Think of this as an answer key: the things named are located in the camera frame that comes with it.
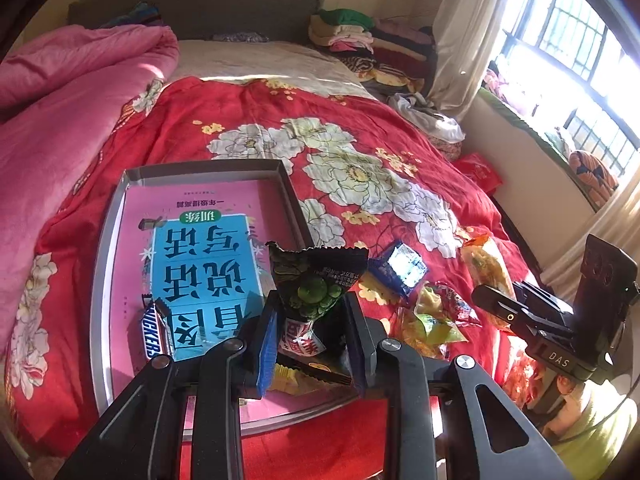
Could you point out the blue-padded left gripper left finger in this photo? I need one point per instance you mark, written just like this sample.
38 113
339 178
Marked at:
140 435

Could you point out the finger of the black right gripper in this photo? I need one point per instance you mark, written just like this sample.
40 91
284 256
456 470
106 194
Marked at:
523 323

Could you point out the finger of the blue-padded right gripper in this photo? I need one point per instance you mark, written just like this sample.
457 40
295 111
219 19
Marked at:
541 302

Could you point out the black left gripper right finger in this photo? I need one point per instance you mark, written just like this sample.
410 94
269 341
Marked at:
438 410

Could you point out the yellow rice cracker packet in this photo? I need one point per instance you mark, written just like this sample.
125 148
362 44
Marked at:
486 265

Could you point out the red candy packet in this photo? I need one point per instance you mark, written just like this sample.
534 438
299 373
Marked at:
454 307

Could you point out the green label pastry packet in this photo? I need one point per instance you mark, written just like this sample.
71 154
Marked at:
426 329

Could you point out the blue snack packet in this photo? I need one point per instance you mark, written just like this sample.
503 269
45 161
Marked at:
399 268

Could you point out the Snickers bar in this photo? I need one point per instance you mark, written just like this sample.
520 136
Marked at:
155 329

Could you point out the green pea snack packet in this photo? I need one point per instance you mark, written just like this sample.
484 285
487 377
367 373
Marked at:
312 286

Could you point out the right hand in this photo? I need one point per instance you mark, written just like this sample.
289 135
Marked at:
559 407

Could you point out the orange patterned cushion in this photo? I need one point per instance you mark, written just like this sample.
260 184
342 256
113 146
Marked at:
594 178

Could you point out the red plastic bag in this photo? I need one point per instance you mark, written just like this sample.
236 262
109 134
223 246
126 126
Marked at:
480 171

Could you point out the white crumpled cloth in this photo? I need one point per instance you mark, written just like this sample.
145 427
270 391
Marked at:
416 110

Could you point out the grey tray with pink book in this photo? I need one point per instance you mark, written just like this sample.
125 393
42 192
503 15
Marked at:
193 234

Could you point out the window with bars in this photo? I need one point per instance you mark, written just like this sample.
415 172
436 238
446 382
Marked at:
562 69

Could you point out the pile of folded clothes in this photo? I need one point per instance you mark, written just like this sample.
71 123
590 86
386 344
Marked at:
387 56

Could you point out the cream curtain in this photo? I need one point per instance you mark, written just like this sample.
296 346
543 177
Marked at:
465 32

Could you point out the pink quilt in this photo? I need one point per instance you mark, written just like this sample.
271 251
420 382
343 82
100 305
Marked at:
61 95

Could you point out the dark grey headboard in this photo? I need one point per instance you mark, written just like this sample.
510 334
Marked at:
278 20

